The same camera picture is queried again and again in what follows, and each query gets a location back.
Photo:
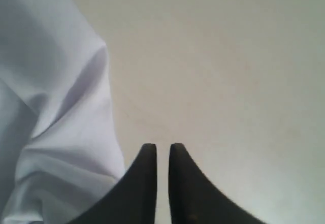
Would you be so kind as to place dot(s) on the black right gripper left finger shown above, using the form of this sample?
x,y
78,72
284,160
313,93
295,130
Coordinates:
x,y
133,198

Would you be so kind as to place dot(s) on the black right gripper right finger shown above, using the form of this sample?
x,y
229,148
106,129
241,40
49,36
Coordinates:
x,y
193,197

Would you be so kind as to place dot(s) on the white t-shirt with red print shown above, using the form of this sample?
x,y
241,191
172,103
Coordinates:
x,y
59,152

